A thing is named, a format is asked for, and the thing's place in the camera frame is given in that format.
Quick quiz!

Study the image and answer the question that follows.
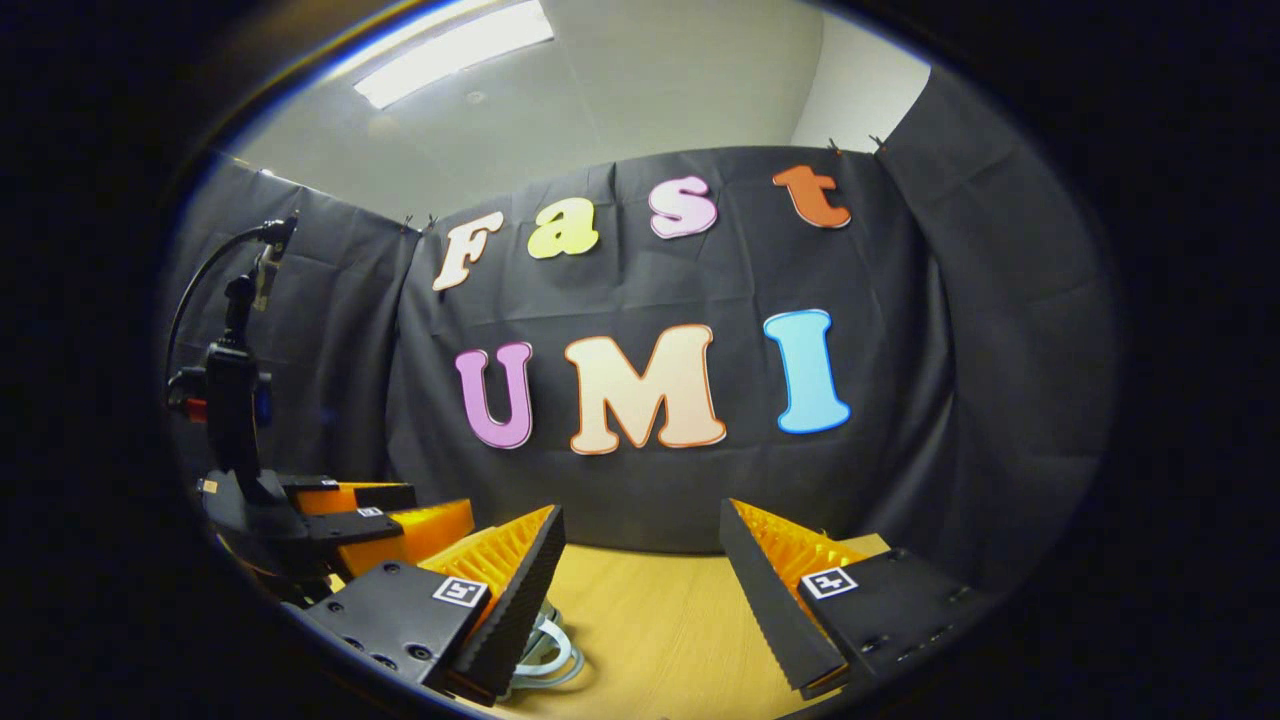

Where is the black cable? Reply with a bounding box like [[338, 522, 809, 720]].
[[163, 222, 291, 401]]

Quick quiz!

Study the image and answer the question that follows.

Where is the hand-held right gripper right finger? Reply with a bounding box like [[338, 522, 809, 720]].
[[718, 497, 996, 701]]

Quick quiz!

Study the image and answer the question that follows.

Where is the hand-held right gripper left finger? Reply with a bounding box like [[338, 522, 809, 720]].
[[303, 503, 568, 709]]

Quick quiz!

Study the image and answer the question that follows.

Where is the black backdrop cloth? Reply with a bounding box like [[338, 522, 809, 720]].
[[160, 65, 1119, 601]]

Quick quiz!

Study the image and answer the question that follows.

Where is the ceiling light panel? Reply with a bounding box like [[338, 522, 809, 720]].
[[352, 0, 557, 111]]

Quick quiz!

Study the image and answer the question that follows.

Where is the light blue suitcase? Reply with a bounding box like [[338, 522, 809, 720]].
[[500, 598, 588, 703]]

